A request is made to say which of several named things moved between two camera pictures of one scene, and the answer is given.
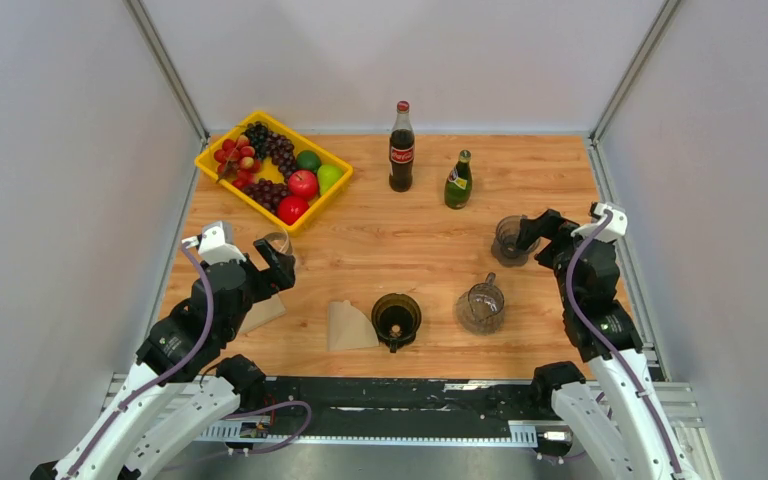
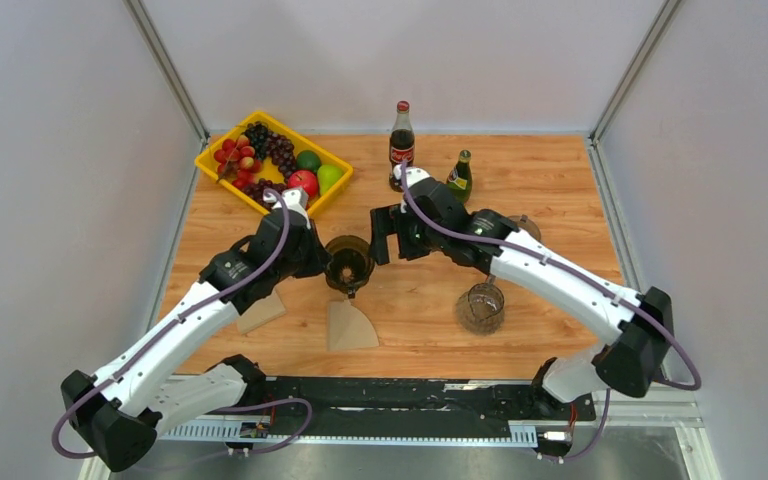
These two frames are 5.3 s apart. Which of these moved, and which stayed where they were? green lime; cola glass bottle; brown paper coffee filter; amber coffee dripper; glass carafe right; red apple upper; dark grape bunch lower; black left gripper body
Moved: amber coffee dripper; black left gripper body
Stayed: green lime; dark grape bunch lower; brown paper coffee filter; cola glass bottle; glass carafe right; red apple upper
